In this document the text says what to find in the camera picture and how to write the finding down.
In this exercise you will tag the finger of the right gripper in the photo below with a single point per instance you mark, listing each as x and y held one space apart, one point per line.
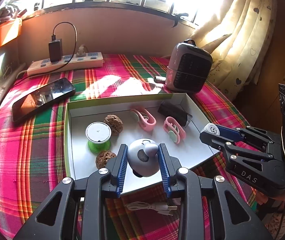
218 142
230 133

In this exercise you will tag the white round cap bottle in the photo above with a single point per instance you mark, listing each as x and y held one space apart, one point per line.
212 128

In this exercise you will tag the black silver bike light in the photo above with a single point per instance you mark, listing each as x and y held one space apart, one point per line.
168 109

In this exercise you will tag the white panda toy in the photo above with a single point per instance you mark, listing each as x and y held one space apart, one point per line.
142 157

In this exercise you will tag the pink plaid bed sheet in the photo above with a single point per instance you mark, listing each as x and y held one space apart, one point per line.
32 154

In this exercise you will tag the small usb plug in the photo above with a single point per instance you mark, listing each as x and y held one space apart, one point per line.
159 79

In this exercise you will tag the green white cardboard tray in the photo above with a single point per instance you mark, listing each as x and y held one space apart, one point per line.
80 161

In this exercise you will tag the pink black mini heater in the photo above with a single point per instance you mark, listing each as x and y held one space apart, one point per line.
188 68

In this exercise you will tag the green white thread spool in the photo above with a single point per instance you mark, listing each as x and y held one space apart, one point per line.
98 135

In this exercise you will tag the cream heart pattern curtain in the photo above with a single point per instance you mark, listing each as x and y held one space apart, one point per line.
237 34

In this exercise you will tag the black charger with cable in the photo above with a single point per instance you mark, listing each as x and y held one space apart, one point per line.
56 49

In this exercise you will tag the black smartphone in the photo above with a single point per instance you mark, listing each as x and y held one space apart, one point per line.
41 99

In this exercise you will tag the white power strip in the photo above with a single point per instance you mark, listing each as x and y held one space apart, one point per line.
91 60

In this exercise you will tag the brown walnut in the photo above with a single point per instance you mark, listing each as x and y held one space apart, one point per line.
115 124
103 157

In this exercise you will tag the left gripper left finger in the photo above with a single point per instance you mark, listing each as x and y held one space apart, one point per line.
57 216

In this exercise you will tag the white plug adapter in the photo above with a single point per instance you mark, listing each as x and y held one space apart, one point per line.
82 51

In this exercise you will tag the pink clip holder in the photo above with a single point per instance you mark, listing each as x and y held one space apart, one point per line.
174 130
145 120

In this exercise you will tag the person's right hand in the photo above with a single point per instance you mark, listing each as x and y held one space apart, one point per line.
268 208

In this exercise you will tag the orange planter box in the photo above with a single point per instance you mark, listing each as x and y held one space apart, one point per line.
10 30

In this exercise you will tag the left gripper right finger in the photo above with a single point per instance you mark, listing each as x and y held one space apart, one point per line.
229 215

